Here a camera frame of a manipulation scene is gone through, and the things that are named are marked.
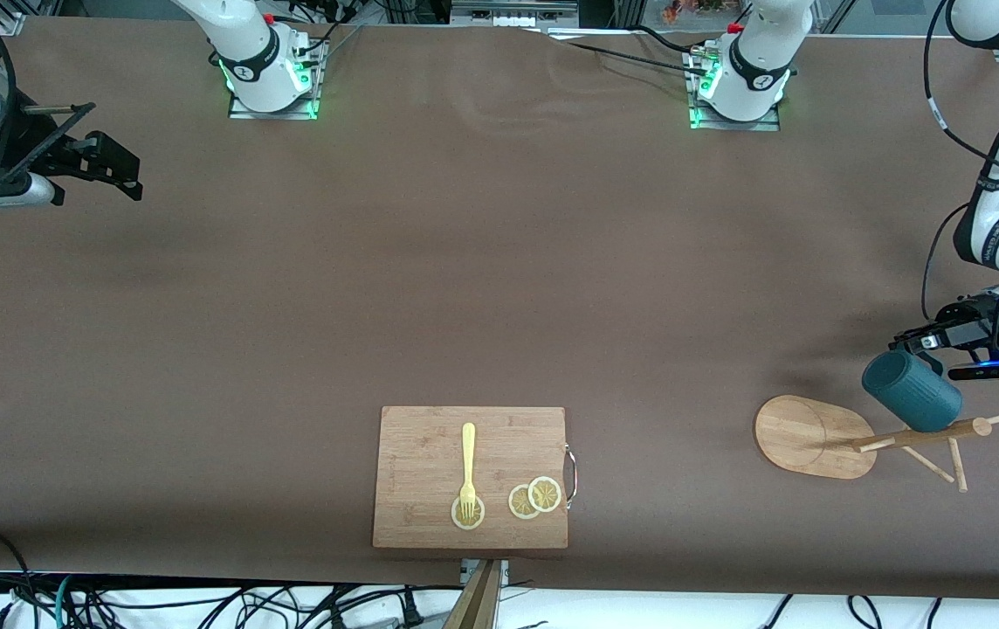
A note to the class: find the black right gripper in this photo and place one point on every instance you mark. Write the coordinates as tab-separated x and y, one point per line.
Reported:
9	148

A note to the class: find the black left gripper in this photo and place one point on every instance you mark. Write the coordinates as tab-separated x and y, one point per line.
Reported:
967	330

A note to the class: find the teal cup yellow inside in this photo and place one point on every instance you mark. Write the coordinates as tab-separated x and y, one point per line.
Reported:
910	389

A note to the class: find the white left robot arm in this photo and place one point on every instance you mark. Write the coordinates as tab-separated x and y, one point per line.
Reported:
766	35

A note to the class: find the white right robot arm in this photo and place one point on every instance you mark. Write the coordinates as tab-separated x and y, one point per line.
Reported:
246	35

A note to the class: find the wooden cup rack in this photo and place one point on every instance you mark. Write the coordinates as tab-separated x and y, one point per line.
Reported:
805	437

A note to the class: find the lemon slice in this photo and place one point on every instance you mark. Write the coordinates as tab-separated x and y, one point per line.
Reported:
517	505
458	520
545	494

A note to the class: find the white power strip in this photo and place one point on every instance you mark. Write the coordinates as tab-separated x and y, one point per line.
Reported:
513	12

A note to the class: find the bamboo cutting board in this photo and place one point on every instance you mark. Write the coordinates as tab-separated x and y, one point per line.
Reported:
430	454

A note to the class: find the yellow plastic fork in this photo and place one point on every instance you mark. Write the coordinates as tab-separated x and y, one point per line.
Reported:
468	454

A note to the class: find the wooden beam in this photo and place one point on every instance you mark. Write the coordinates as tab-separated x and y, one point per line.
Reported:
473	603

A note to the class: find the black power plug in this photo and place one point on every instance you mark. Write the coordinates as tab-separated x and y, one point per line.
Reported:
412	616

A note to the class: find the right arm aluminium base plate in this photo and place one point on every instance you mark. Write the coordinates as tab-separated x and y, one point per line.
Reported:
290	109

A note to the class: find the left arm aluminium base plate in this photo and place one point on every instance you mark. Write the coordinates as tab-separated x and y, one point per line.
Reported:
731	124

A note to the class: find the metal mounting bracket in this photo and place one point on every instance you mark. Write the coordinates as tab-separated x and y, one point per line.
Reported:
502	572

